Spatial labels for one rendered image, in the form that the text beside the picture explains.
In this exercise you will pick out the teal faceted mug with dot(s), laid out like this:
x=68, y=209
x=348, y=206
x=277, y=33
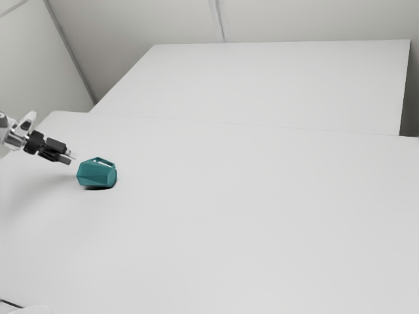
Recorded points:
x=97, y=175

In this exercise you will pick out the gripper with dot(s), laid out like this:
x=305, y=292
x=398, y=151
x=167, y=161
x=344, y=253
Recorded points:
x=35, y=142

